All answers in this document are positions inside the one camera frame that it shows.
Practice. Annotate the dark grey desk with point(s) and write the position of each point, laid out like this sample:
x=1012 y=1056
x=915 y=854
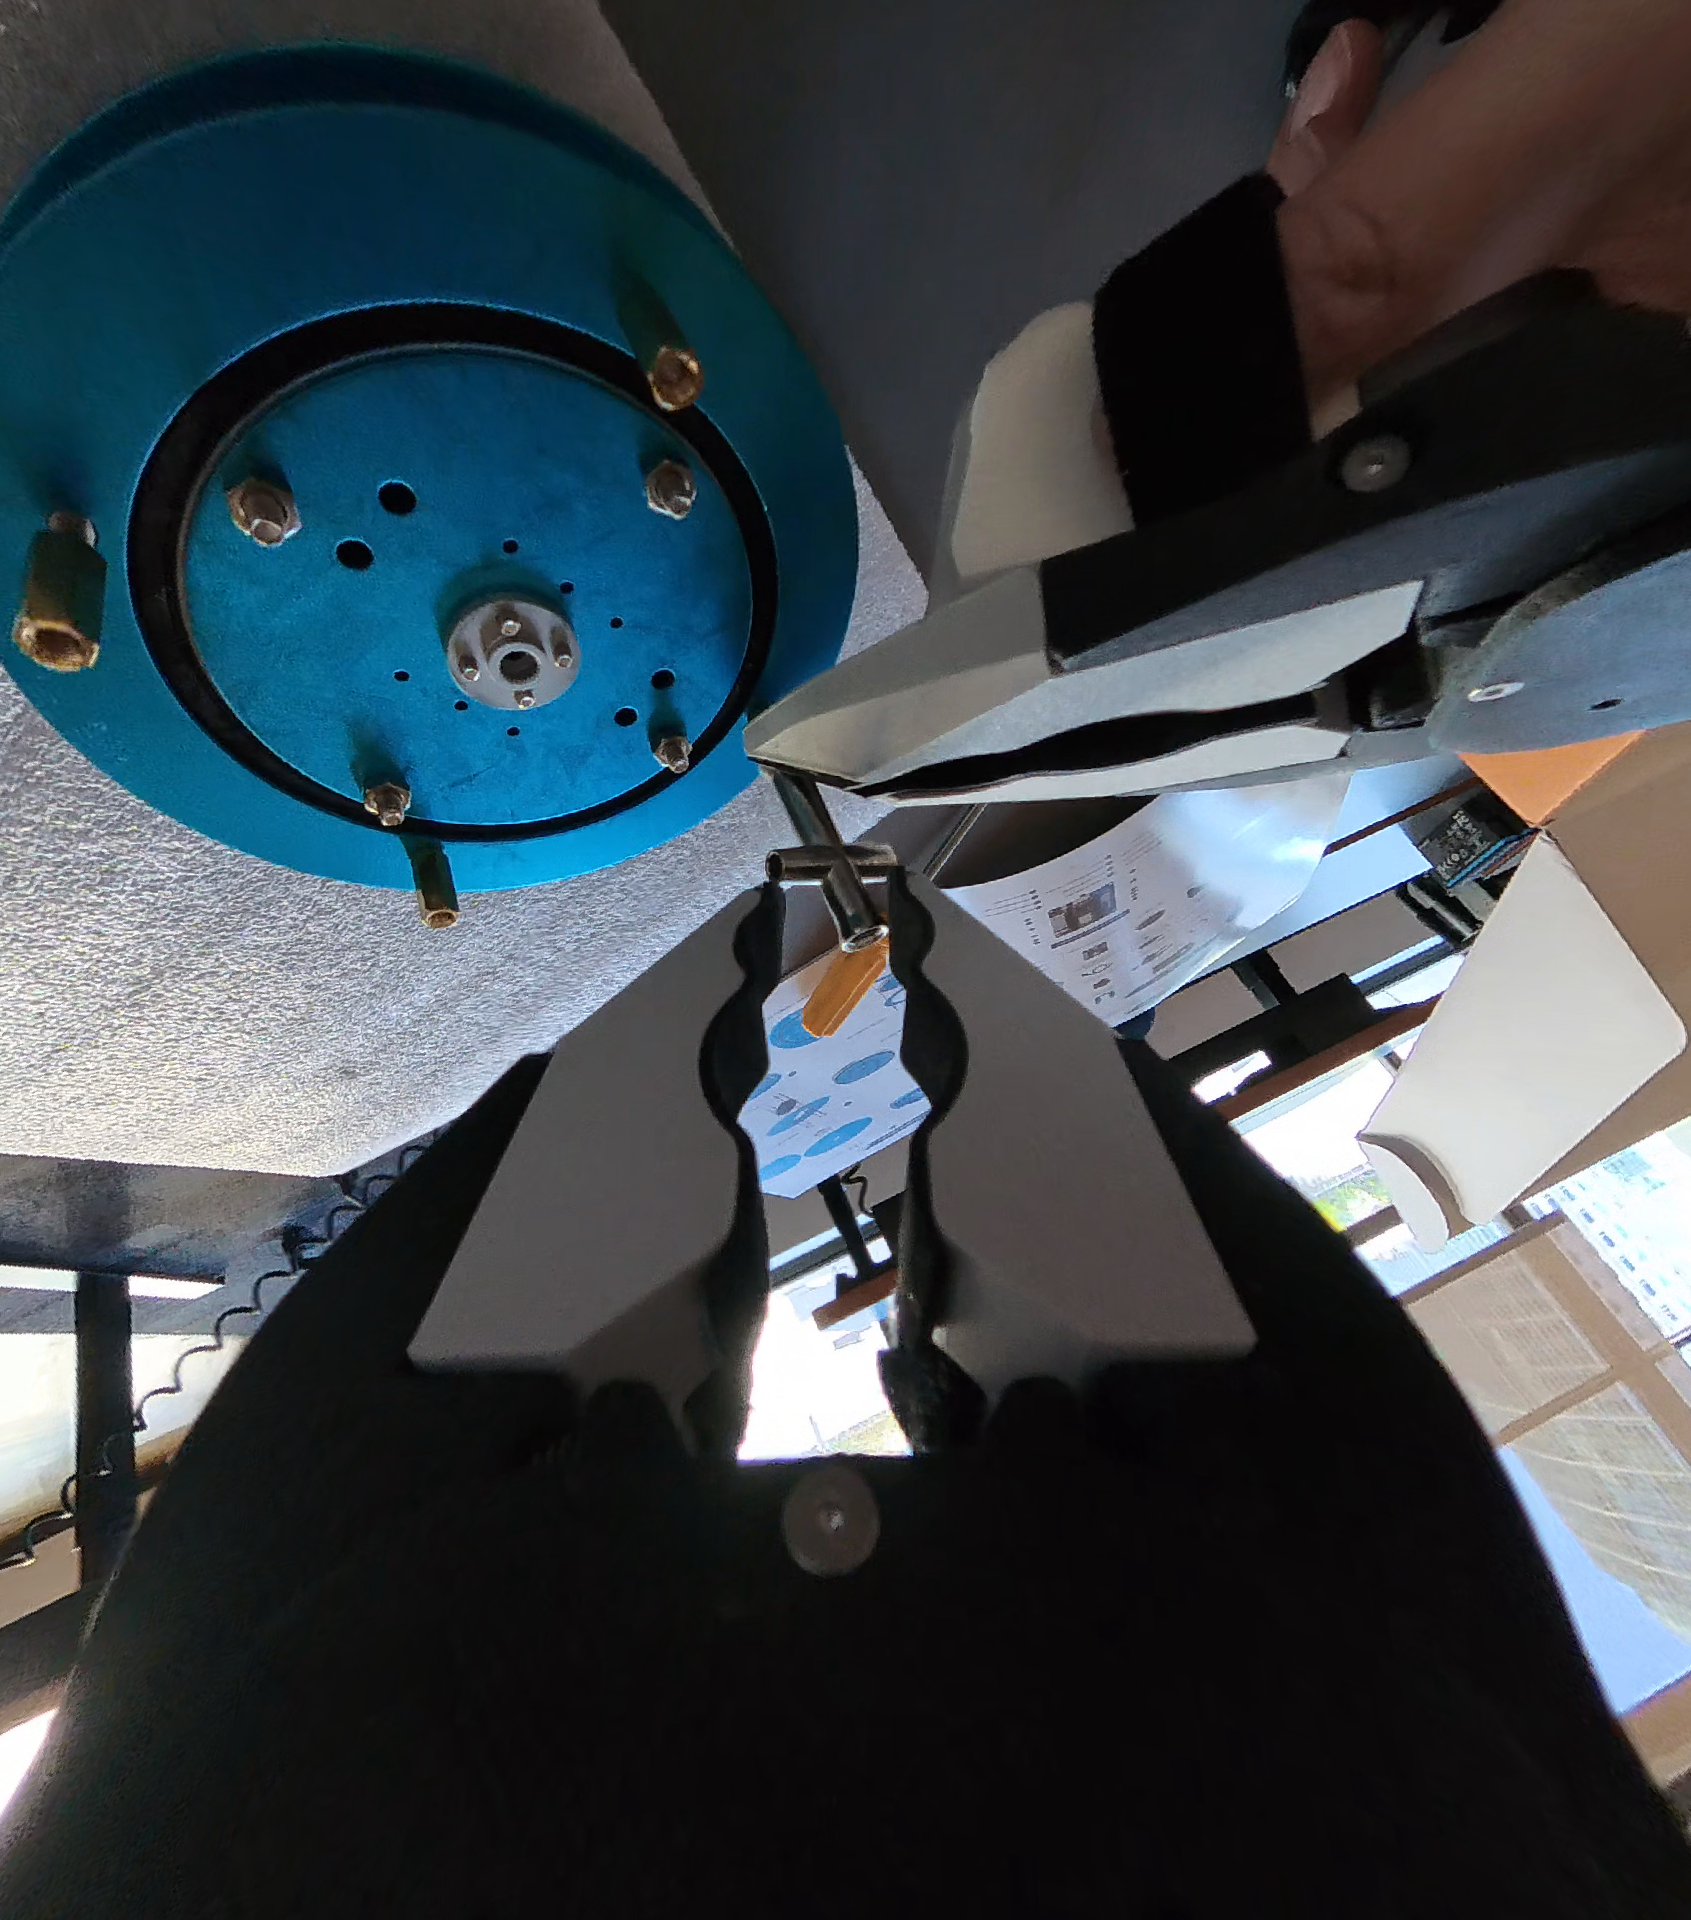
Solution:
x=936 y=179

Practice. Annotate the printed instruction manual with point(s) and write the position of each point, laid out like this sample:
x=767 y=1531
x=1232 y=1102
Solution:
x=1070 y=914

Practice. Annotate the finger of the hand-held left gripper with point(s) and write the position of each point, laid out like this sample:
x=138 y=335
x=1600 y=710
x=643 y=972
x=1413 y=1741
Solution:
x=1024 y=676
x=1174 y=768

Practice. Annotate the metal socket wrench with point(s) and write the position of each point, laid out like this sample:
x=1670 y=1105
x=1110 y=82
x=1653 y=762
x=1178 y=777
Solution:
x=845 y=901

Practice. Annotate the large window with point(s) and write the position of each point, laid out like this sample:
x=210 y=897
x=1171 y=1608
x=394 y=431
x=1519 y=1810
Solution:
x=1610 y=1425

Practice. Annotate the blue round base plate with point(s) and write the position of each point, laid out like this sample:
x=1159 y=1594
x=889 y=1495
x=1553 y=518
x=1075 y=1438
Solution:
x=336 y=676

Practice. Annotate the black blue product box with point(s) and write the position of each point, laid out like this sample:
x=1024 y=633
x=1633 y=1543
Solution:
x=1459 y=847

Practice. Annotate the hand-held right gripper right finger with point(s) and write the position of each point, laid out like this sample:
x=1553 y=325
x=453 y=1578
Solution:
x=1070 y=1185

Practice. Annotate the white foam sheet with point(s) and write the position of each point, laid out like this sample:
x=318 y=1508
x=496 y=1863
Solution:
x=110 y=975

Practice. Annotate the brass hex standoff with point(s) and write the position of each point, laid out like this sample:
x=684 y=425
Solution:
x=663 y=352
x=57 y=594
x=433 y=885

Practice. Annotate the orange cardboard box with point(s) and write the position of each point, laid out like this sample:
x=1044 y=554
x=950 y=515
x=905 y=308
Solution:
x=1535 y=1020

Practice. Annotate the person's left hand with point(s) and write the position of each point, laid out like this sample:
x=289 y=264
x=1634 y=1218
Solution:
x=1535 y=152

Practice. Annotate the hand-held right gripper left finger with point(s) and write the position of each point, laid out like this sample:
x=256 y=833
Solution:
x=589 y=1200

